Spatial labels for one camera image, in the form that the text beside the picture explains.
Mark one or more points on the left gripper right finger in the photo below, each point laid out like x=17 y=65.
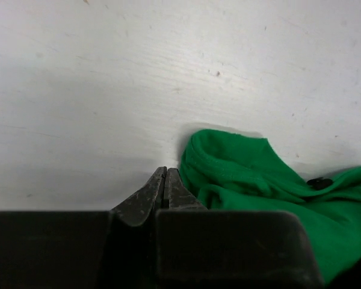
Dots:
x=201 y=248

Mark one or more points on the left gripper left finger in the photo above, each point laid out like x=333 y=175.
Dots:
x=82 y=249

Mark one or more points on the green t shirt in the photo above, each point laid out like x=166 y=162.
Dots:
x=228 y=171

